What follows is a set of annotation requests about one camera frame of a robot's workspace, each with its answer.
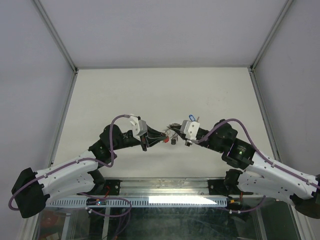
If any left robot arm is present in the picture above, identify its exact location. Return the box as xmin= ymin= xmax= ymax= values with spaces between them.
xmin=8 ymin=124 xmax=167 ymax=219

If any slotted white cable duct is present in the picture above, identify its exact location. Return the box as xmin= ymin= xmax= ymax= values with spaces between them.
xmin=46 ymin=195 xmax=228 ymax=209

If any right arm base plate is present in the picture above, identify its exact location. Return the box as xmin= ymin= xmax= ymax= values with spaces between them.
xmin=207 ymin=179 xmax=228 ymax=196

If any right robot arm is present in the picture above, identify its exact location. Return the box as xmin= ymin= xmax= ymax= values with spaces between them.
xmin=169 ymin=118 xmax=320 ymax=219

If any aluminium frame post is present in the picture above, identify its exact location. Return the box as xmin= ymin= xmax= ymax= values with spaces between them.
xmin=250 ymin=0 xmax=295 ymax=72
xmin=31 ymin=0 xmax=78 ymax=73

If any aluminium mounting rail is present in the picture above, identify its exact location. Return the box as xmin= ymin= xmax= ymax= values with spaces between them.
xmin=105 ymin=177 xmax=224 ymax=197

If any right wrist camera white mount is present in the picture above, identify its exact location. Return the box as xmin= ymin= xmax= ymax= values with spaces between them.
xmin=180 ymin=120 xmax=200 ymax=141

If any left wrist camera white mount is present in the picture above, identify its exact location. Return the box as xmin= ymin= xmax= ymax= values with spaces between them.
xmin=129 ymin=115 xmax=148 ymax=140

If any key with blue tag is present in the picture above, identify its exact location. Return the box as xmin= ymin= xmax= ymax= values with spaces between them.
xmin=188 ymin=114 xmax=200 ymax=123

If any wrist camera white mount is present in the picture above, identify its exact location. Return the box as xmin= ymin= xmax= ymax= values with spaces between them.
xmin=129 ymin=115 xmax=148 ymax=140
xmin=180 ymin=120 xmax=200 ymax=141

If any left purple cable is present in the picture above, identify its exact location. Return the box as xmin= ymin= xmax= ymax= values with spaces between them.
xmin=8 ymin=113 xmax=132 ymax=212

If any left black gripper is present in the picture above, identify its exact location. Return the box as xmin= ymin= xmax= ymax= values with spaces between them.
xmin=111 ymin=124 xmax=167 ymax=151

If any left aluminium frame post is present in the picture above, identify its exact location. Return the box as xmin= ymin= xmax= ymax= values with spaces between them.
xmin=31 ymin=0 xmax=78 ymax=73

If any right aluminium frame post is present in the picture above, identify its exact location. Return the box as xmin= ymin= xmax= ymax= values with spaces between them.
xmin=250 ymin=0 xmax=295 ymax=72

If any large keyring with yellow grip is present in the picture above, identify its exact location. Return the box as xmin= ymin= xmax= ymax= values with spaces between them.
xmin=163 ymin=123 xmax=181 ymax=146

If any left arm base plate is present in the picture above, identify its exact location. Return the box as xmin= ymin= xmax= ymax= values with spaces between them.
xmin=103 ymin=179 xmax=122 ymax=196

